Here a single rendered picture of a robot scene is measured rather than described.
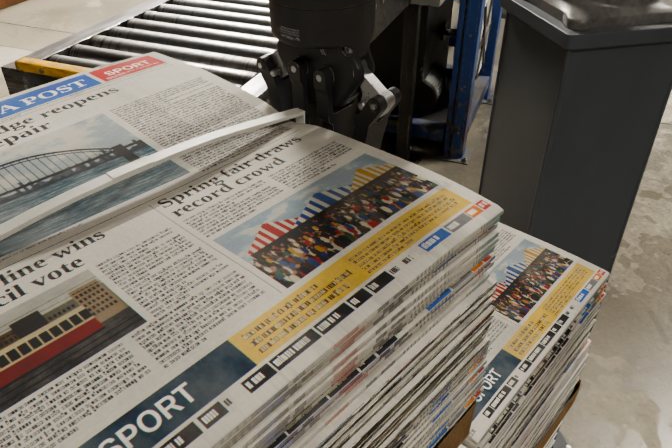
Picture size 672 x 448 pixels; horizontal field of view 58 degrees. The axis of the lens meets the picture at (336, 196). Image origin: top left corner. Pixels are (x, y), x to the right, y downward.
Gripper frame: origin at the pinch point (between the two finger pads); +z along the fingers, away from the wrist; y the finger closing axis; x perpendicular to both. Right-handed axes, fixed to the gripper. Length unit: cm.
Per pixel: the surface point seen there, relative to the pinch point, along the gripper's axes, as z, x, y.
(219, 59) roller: 17, 42, -69
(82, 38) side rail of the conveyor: 16, 29, -101
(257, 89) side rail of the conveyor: 17, 36, -51
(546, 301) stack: 13.0, 16.1, 15.1
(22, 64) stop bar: 14, 12, -92
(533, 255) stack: 13.2, 22.2, 10.7
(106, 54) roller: 17, 28, -89
